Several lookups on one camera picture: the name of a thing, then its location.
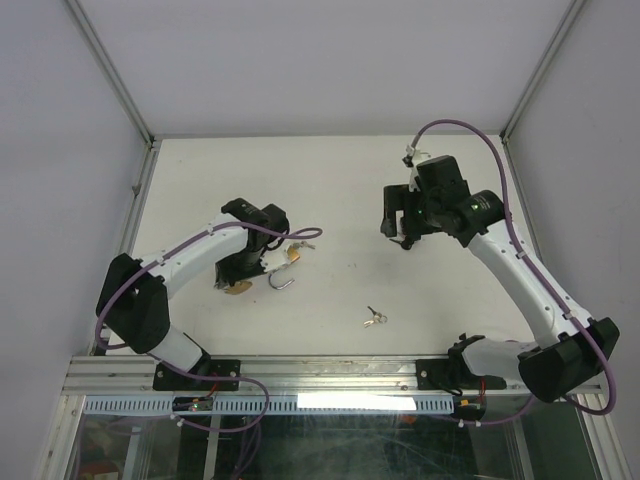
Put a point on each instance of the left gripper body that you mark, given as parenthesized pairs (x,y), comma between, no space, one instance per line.
(247,263)

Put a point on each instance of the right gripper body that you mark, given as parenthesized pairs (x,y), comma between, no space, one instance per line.
(415,221)

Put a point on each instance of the tall brass padlock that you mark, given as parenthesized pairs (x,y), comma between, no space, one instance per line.
(238,288)

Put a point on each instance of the black headed key set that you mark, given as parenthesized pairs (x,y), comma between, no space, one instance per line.
(405,243)

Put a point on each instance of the medium brass padlock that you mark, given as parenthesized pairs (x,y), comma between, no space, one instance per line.
(277,280)

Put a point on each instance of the silver key set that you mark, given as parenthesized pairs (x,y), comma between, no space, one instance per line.
(376,318)
(303,245)

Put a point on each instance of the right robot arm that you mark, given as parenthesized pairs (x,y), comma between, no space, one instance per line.
(568,345)

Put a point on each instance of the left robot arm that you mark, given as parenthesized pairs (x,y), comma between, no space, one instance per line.
(134,300)

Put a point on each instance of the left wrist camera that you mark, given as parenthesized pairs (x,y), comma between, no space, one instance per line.
(275,260)

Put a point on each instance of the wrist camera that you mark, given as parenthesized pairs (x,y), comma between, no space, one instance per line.
(416,161)
(275,260)

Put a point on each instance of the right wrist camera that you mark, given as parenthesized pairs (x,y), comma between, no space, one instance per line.
(416,161)

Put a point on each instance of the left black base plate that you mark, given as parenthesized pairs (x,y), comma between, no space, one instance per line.
(200,376)

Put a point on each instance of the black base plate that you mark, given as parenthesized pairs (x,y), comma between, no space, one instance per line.
(435,375)
(200,376)

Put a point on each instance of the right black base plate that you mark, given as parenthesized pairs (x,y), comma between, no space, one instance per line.
(435,375)

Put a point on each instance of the aluminium mounting rail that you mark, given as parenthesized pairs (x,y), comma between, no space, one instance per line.
(281,374)

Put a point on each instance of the white slotted cable duct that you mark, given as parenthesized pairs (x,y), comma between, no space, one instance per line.
(297,404)

